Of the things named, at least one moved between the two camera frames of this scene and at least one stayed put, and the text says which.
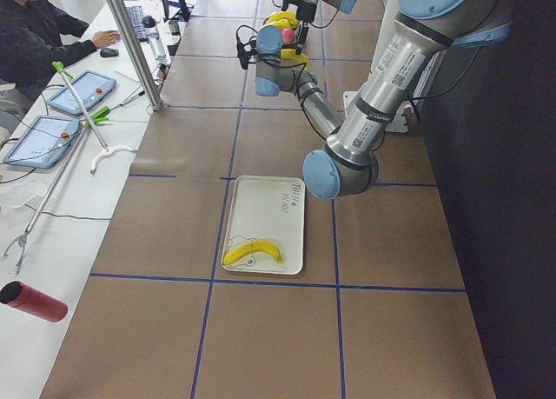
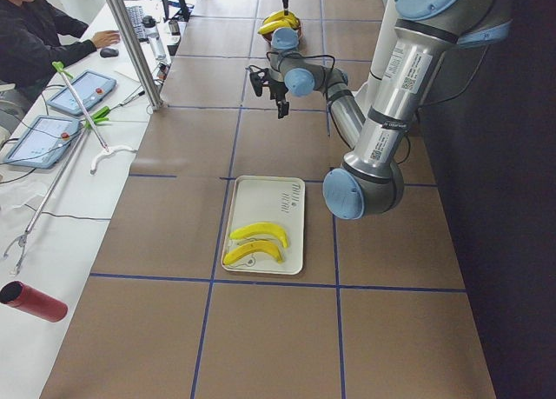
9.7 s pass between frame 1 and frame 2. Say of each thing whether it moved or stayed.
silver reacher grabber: stayed
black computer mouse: stayed
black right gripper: moved
